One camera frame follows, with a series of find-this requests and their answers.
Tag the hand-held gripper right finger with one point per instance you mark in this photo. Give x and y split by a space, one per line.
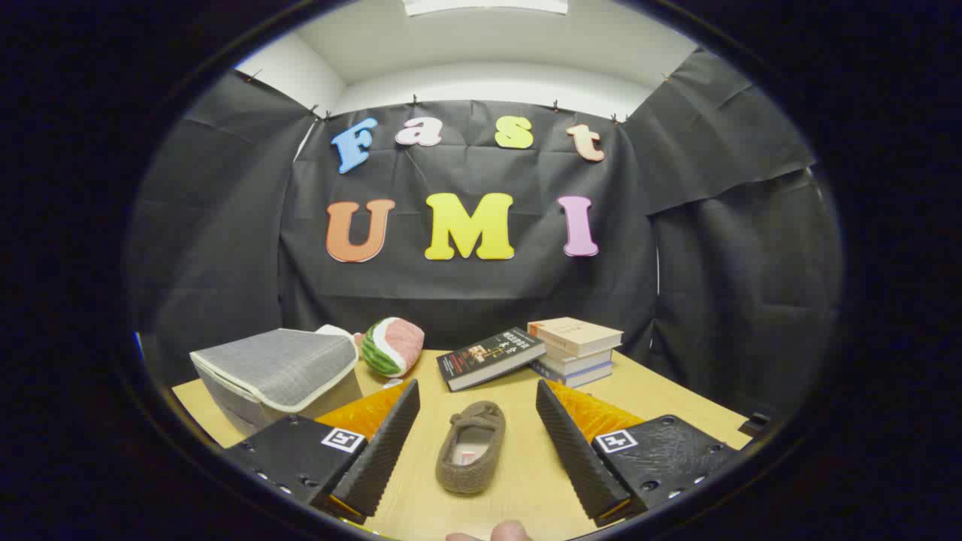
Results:
575 458

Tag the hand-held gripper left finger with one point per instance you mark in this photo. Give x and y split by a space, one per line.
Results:
383 451

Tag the brown fuzzy slipper shoe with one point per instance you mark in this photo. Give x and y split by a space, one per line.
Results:
470 451

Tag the grey fabric storage box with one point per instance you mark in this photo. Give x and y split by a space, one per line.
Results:
278 368

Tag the blue cover book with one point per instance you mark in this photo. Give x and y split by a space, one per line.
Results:
579 376

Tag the white cover book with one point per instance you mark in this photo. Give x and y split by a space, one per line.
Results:
582 362

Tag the watermelon slice plush toy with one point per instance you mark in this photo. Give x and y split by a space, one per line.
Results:
394 346

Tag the beige cover book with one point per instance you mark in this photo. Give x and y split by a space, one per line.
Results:
575 334

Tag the white plush toy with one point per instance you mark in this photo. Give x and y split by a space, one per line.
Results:
334 330

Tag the black cover book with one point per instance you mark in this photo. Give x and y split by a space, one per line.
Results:
488 357

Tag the black backdrop cloth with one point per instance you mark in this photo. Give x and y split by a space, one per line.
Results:
481 300

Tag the ceiling light panel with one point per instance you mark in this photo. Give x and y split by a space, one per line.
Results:
485 6

